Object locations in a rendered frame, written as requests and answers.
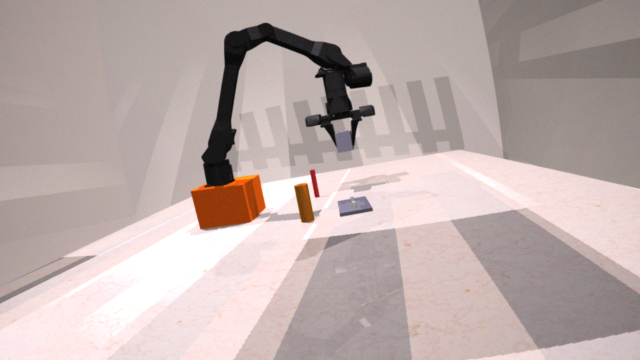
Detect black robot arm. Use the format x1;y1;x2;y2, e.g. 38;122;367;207
201;23;373;187

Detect red peg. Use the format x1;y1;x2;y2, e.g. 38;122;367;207
310;169;320;198

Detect orange cylinder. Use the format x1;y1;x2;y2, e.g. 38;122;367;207
294;183;314;223

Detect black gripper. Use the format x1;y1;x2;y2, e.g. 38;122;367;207
305;89;376;147

